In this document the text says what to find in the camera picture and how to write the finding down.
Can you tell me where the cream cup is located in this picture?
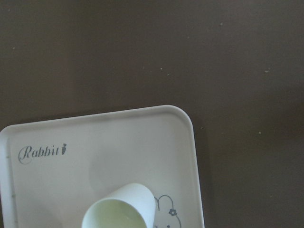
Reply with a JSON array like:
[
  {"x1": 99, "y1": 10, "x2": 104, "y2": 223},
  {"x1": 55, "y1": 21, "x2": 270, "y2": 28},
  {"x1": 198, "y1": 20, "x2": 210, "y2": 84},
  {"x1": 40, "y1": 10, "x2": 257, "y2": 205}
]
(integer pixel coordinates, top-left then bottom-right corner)
[{"x1": 81, "y1": 183, "x2": 156, "y2": 228}]

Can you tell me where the cream rabbit tray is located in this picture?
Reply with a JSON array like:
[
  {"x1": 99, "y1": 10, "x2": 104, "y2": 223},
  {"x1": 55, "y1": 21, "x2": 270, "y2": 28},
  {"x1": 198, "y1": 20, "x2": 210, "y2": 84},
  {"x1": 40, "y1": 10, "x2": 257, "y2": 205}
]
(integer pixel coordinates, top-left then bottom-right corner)
[{"x1": 0, "y1": 105, "x2": 205, "y2": 228}]

